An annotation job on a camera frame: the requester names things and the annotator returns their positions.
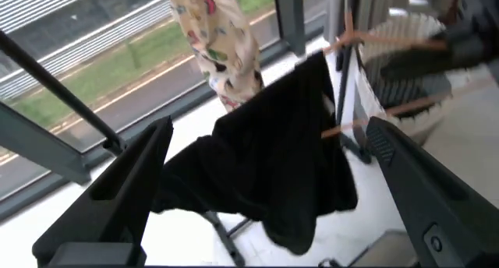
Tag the pink clothes hanger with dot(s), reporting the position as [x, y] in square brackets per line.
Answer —
[390, 39]

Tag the black garment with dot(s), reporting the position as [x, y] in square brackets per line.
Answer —
[273, 151]

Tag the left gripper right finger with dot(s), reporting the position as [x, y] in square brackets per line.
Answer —
[468, 229]

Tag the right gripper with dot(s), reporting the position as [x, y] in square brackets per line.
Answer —
[483, 26]

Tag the cream printed shorts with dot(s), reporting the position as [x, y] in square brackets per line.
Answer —
[222, 38]

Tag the black clothes rack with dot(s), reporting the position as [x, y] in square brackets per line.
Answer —
[58, 89]

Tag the white laundry basket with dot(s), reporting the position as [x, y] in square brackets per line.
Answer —
[401, 28]

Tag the window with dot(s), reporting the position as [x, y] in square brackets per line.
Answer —
[39, 143]

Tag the beige curtain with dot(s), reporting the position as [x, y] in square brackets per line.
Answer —
[374, 3]

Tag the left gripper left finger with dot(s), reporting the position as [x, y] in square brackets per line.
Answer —
[93, 229]

